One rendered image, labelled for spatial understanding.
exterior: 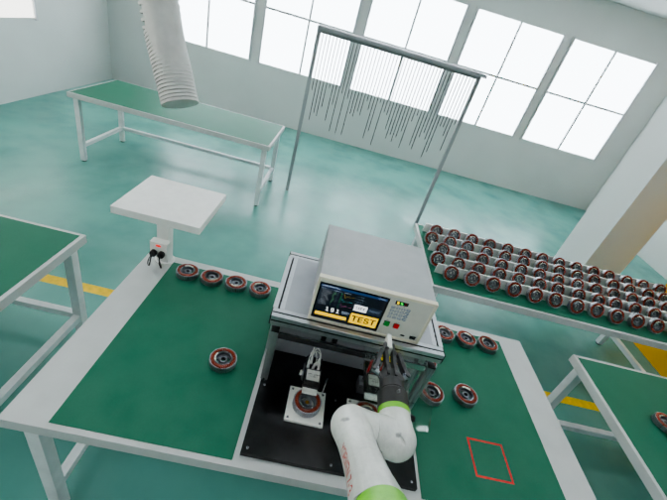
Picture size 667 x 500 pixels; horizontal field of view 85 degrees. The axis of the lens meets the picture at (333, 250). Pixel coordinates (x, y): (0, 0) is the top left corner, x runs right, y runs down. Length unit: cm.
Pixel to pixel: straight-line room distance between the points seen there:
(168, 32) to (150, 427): 153
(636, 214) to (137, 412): 470
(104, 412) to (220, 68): 681
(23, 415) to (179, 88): 133
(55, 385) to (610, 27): 832
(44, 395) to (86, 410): 16
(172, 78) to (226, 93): 598
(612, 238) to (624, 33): 435
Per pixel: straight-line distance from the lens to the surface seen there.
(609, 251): 510
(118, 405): 160
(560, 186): 884
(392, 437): 106
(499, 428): 196
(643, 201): 493
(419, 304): 135
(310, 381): 153
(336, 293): 131
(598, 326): 319
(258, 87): 761
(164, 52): 187
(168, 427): 154
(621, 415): 255
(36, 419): 164
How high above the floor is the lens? 207
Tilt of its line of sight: 32 degrees down
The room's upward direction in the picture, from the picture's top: 17 degrees clockwise
